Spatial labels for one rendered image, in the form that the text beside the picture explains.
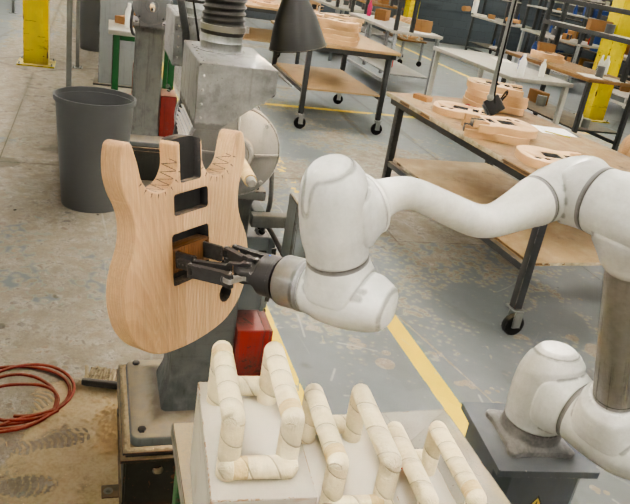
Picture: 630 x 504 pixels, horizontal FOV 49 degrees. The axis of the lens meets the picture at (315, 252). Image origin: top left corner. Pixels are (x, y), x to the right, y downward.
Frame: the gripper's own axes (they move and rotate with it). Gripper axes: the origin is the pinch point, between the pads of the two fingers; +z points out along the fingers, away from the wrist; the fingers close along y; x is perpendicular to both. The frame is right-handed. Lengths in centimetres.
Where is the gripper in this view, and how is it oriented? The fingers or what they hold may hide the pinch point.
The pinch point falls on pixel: (192, 254)
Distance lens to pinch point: 132.6
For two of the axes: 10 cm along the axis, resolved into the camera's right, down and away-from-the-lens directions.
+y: 5.3, -2.6, 8.1
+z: -8.5, -2.1, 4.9
